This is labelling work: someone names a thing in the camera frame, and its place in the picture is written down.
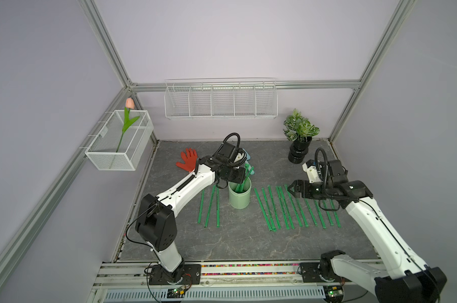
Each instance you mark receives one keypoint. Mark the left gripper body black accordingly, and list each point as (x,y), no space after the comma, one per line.
(234,174)

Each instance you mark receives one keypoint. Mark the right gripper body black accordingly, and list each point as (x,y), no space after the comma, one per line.
(315,190)

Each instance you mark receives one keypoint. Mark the eleventh green straw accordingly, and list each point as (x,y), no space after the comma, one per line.
(335,214)

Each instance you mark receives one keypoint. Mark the thirteenth green straw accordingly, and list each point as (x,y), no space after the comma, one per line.
(212,195)

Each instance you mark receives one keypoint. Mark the light green metal cup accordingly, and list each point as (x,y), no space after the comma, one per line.
(239,194)

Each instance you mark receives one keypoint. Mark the twelfth green straw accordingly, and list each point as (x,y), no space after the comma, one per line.
(217,206)

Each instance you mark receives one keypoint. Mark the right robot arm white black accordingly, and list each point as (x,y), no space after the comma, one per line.
(406,277)

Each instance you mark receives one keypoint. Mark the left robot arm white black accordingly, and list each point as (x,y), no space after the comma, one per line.
(156,221)

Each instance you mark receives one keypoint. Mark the bundle of green wrapped straws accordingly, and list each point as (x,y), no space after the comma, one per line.
(240,187)

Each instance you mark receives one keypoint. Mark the light blue garden trowel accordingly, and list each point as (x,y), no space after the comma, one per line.
(248,163)

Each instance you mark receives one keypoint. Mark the red work glove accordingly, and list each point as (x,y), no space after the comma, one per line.
(189,159)

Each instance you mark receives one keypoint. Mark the green plant in black pot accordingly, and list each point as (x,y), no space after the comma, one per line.
(300,131)

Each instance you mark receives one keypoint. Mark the white mesh side basket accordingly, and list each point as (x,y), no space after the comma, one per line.
(102,149)

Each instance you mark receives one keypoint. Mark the pink artificial tulip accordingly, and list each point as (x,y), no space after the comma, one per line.
(128,122)

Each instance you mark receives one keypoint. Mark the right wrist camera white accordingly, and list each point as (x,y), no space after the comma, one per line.
(311,170)

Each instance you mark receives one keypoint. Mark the white wire wall shelf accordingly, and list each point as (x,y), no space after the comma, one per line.
(219,98)

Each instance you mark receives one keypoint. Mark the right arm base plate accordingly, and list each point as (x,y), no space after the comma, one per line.
(312,272)

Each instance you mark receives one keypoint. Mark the aluminium front rail frame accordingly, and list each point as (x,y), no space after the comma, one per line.
(226,274)

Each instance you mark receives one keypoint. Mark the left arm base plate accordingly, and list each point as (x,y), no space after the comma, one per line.
(184,274)

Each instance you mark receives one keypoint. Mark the white vented cable duct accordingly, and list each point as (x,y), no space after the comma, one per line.
(231,294)

